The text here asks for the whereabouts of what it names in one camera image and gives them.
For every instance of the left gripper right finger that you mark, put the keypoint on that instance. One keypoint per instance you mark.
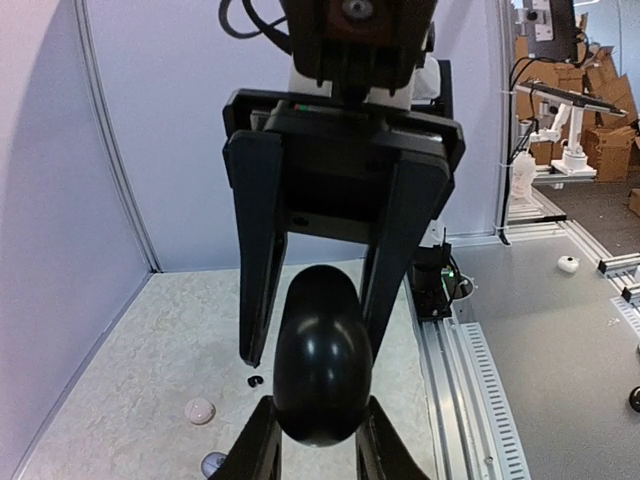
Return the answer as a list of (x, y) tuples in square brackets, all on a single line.
[(380, 452)]

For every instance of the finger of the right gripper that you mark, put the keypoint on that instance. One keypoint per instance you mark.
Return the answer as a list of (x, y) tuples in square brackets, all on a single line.
[(414, 193), (254, 161)]

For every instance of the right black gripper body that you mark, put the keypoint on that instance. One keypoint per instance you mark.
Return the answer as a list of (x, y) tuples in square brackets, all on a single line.
[(337, 163)]

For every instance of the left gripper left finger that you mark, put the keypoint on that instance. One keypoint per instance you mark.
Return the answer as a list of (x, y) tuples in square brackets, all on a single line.
[(257, 452)]

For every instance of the purple earbud charging case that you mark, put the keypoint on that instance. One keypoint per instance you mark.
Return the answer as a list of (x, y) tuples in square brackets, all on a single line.
[(211, 463)]

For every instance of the white round charging case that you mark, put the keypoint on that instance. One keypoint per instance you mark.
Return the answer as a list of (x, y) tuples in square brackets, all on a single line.
[(199, 411)]

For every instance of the black oval charging case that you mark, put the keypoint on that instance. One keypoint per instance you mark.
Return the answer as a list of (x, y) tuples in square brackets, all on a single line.
[(323, 360)]

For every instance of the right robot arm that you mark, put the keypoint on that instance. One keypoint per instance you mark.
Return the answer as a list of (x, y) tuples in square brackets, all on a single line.
[(420, 85)]

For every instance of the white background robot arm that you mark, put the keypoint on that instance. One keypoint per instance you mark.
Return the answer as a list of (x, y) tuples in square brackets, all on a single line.
[(474, 432)]

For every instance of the black earbud right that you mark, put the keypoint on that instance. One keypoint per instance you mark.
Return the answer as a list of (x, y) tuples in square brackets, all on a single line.
[(255, 381)]

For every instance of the white plastic bottle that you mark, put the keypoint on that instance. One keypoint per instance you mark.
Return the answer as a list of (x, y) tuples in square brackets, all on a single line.
[(523, 174)]

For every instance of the small white round object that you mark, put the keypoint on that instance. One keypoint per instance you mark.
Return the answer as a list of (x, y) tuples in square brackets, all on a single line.
[(568, 264)]

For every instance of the cardboard boxes pile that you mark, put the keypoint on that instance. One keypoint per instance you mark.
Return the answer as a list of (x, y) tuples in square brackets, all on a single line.
[(590, 110)]

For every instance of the black monitor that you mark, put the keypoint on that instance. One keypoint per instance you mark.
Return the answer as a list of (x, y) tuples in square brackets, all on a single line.
[(551, 31)]

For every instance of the aluminium front rail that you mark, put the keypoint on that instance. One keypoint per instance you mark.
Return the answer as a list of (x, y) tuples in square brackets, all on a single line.
[(473, 430)]

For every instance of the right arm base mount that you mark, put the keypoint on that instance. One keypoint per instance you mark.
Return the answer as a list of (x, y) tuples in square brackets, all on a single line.
[(436, 282)]

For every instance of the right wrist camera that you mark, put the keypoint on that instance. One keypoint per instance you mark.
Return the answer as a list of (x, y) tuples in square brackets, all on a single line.
[(359, 44)]

